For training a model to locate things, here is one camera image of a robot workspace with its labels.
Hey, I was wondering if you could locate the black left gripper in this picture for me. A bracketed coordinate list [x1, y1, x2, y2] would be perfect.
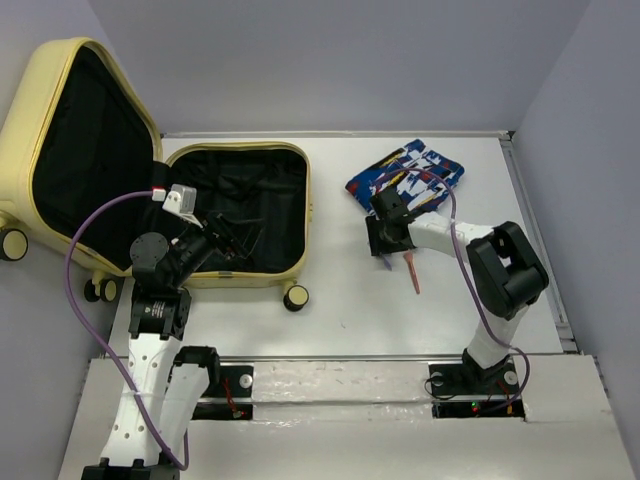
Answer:
[169, 206, 267, 287]

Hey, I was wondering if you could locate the blue patterned cloth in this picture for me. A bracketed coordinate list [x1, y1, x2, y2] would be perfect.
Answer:
[345, 139, 465, 214]

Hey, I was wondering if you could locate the yellow hard-shell suitcase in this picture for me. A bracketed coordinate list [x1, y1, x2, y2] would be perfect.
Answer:
[1, 37, 312, 312]

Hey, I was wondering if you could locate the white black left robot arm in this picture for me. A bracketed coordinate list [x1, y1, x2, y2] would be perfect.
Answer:
[82, 213, 259, 479]

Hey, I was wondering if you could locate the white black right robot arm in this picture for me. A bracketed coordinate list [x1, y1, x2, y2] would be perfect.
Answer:
[366, 190, 549, 400]

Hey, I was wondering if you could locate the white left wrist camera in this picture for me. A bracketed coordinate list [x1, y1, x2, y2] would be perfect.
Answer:
[162, 184, 201, 226]

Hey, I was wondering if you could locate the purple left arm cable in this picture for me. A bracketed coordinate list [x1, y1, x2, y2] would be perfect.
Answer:
[65, 191, 191, 472]

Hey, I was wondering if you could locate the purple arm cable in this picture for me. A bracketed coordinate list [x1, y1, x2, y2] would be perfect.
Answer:
[375, 168, 532, 417]
[65, 191, 191, 472]

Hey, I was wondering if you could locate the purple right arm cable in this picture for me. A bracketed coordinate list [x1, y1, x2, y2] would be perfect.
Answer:
[375, 168, 532, 417]

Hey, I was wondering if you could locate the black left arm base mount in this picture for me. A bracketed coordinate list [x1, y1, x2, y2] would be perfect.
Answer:
[192, 364, 254, 421]

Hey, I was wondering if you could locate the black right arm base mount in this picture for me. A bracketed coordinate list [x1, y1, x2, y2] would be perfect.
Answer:
[424, 362, 525, 419]

